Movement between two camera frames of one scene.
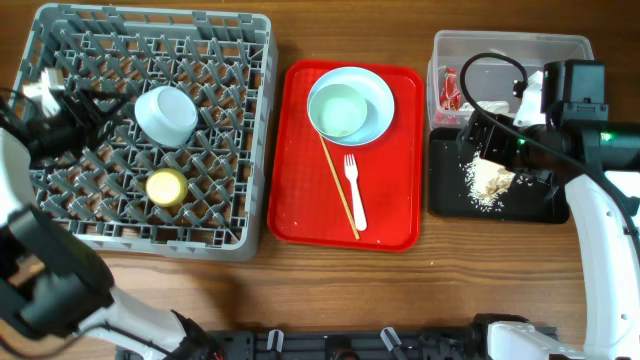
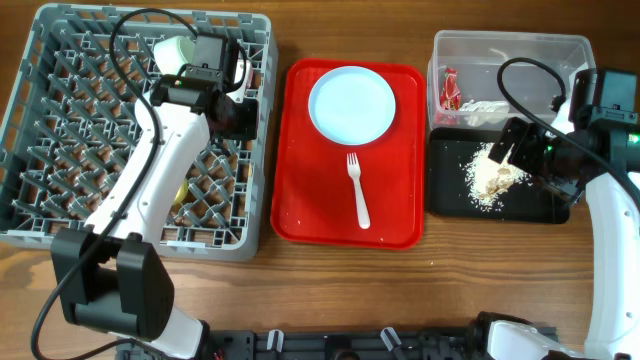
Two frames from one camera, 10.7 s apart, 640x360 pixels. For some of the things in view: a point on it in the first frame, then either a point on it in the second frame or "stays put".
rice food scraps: [487, 182] stays put
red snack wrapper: [450, 95] stays put
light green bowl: [337, 110] to [172, 53]
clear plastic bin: [488, 72] stays put
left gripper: [92, 125] to [247, 132]
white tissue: [488, 106] stays put
